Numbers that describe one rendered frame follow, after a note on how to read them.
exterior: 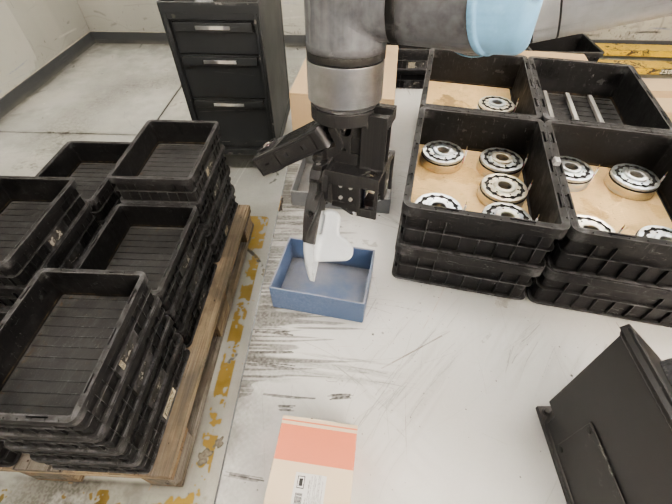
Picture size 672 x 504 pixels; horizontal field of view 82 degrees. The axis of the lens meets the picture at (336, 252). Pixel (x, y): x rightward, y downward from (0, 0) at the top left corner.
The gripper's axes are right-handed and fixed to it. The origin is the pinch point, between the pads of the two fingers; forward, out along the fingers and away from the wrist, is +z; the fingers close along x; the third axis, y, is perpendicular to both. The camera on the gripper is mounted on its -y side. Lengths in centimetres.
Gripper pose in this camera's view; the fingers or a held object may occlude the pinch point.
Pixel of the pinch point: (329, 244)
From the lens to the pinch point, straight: 53.5
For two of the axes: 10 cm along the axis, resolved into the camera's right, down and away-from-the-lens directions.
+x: 3.6, -6.3, 6.9
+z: 0.0, 7.4, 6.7
